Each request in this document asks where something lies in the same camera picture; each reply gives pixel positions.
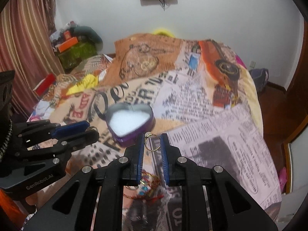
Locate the red box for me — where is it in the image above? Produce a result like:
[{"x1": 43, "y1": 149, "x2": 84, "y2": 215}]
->
[{"x1": 33, "y1": 74, "x2": 56, "y2": 97}]

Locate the red gold braided bracelet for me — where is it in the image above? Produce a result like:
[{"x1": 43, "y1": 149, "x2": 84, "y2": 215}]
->
[{"x1": 123, "y1": 169, "x2": 165, "y2": 201}]

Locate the green patterned box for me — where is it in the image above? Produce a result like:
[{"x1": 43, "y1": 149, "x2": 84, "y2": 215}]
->
[{"x1": 58, "y1": 41, "x2": 97, "y2": 70}]

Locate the orange box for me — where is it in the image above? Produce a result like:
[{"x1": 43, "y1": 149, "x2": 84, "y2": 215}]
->
[{"x1": 57, "y1": 37, "x2": 78, "y2": 53}]

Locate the gold ring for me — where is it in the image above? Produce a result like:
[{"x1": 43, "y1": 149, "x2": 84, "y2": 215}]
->
[{"x1": 144, "y1": 132, "x2": 160, "y2": 152}]

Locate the dark green plush toy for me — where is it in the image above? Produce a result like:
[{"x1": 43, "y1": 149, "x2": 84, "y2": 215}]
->
[{"x1": 73, "y1": 26, "x2": 103, "y2": 44}]

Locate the brown wooden door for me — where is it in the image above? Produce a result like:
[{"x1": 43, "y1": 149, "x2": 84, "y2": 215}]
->
[{"x1": 282, "y1": 22, "x2": 307, "y2": 194}]

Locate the striped red curtain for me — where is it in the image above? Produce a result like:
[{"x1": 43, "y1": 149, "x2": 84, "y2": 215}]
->
[{"x1": 1, "y1": 0, "x2": 64, "y2": 118}]

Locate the yellow cloth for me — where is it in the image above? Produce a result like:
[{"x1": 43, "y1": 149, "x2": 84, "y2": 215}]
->
[{"x1": 66, "y1": 74, "x2": 99, "y2": 95}]

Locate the dark blue bag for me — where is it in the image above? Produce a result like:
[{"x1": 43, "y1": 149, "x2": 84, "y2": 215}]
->
[{"x1": 249, "y1": 68, "x2": 269, "y2": 92}]

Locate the newspaper print bed cover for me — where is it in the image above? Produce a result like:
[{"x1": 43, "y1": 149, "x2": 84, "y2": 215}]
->
[{"x1": 24, "y1": 34, "x2": 281, "y2": 230}]

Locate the yellow pillow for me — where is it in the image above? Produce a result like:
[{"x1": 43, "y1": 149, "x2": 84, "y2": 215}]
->
[{"x1": 153, "y1": 28, "x2": 175, "y2": 38}]

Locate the purple heart-shaped tin box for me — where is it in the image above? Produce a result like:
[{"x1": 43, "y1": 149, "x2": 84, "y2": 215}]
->
[{"x1": 103, "y1": 103, "x2": 156, "y2": 147}]

